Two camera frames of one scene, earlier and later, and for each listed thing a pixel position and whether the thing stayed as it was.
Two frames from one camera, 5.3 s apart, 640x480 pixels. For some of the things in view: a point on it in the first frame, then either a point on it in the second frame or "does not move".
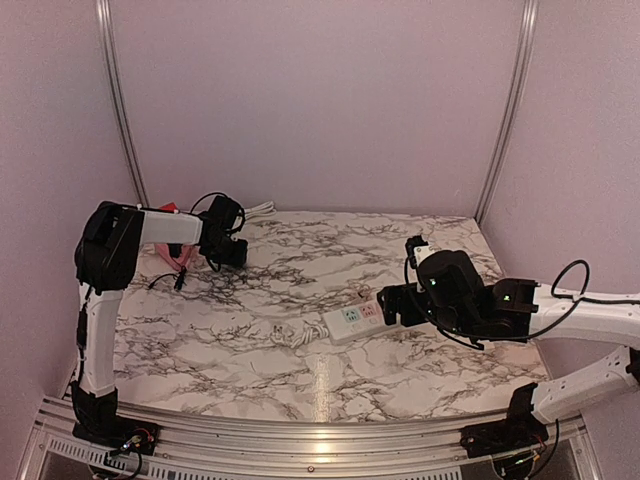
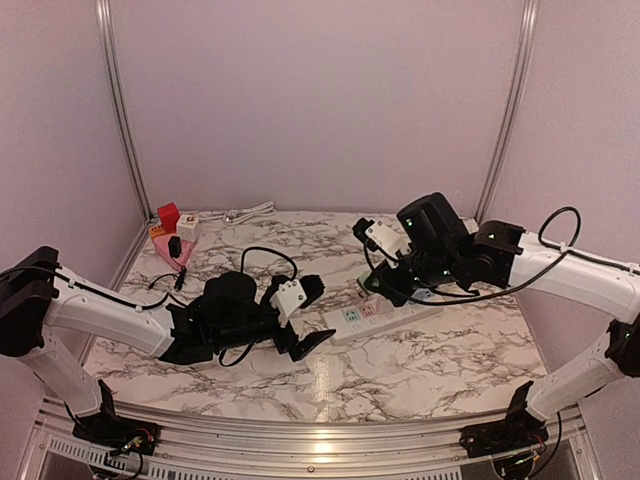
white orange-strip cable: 262,210 does not move
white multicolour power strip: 352,322 does not move
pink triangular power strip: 176,262 does not move
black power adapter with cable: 175,251 does not move
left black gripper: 238,259 -> 285,345
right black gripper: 391,306 -> 398,298
